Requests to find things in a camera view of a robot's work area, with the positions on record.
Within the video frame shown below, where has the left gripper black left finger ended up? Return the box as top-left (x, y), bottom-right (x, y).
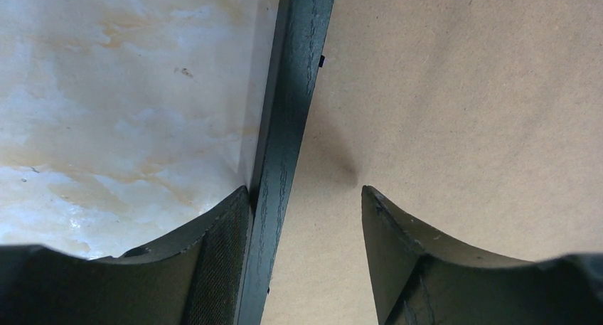
top-left (1, 187), bottom-right (251, 324)

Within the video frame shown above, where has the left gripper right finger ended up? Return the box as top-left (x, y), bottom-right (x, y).
top-left (362, 186), bottom-right (602, 324)

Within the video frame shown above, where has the brown cardboard backing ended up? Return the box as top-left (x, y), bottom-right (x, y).
top-left (262, 0), bottom-right (602, 324)

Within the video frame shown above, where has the black picture frame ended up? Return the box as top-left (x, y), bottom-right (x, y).
top-left (235, 0), bottom-right (334, 324)

